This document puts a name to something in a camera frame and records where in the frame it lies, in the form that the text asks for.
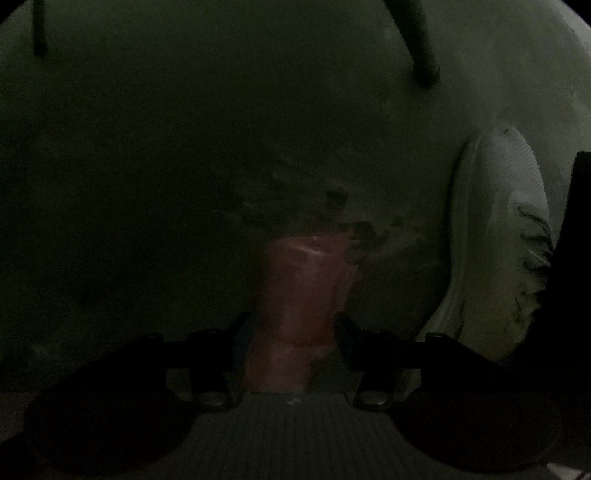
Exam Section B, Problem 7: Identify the white sneaker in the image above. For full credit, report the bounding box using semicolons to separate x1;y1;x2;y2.
416;122;557;365

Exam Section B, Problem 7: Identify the dark metal furniture leg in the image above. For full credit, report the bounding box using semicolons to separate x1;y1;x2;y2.
30;0;51;57
383;0;441;88

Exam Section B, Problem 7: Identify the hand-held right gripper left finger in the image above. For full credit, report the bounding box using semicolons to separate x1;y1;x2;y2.
134;311;256;411

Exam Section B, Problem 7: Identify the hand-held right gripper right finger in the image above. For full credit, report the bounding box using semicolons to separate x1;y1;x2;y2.
333;311;465;411

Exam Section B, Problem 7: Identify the person's dark trouser leg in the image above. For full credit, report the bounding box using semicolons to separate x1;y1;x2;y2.
526;150;591;384

